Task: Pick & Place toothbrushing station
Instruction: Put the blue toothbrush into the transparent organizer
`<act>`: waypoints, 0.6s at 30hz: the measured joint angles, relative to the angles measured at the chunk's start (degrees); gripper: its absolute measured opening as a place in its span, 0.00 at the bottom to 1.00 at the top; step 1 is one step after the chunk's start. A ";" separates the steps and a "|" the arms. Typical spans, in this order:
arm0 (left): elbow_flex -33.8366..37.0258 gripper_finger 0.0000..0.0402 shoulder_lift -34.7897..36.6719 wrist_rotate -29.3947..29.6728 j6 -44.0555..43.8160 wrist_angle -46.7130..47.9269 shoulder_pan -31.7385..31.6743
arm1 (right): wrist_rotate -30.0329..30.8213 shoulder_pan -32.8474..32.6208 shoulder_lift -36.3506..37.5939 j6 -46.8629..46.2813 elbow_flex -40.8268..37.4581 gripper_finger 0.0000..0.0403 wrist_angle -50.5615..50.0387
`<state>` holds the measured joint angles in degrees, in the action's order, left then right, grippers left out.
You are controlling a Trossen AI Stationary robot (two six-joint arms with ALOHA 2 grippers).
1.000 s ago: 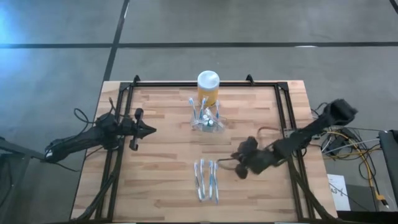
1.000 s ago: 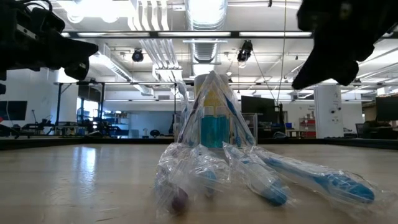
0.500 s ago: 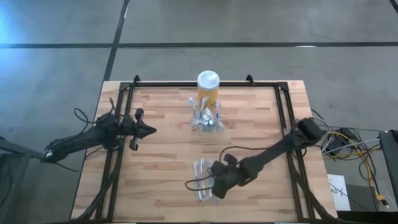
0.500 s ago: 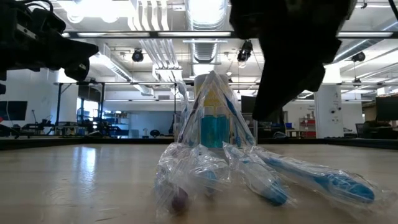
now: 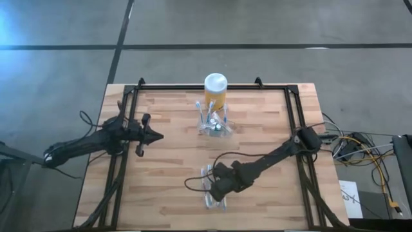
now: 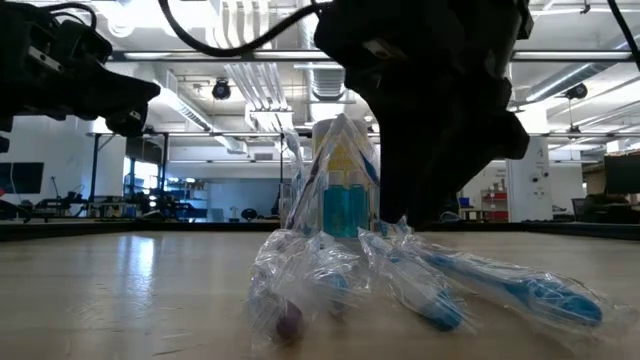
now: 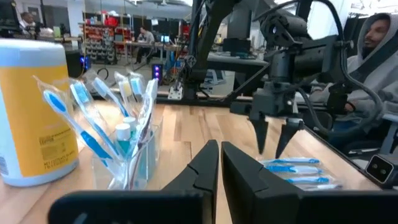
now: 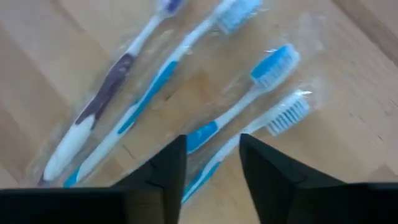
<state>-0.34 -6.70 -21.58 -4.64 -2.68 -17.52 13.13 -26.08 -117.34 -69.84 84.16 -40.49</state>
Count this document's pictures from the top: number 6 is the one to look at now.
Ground clear acrylic holder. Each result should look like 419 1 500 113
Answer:
278 180 381 240

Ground black desk monitor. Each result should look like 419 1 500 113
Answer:
603 153 640 196

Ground black hanging camera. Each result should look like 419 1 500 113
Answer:
211 77 233 101
564 82 590 101

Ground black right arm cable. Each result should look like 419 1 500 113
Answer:
157 0 331 59

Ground yellow-label wipes canister white lid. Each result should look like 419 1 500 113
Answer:
310 117 374 236

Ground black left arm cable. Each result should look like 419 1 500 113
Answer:
47 2 99 29

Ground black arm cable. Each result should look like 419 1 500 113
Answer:
157 0 331 59
47 2 99 29

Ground teal mouthwash bottle white cap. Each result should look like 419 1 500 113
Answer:
322 170 350 239
348 170 372 239

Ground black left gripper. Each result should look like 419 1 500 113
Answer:
29 4 161 140

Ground black wall screen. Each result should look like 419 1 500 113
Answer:
0 161 45 195

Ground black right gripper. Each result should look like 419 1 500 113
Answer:
314 0 532 227

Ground silver ventilation duct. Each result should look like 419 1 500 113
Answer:
297 9 369 104

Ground red shelf unit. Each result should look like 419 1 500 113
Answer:
480 187 510 223

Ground white pillar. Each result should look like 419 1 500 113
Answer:
504 135 554 224

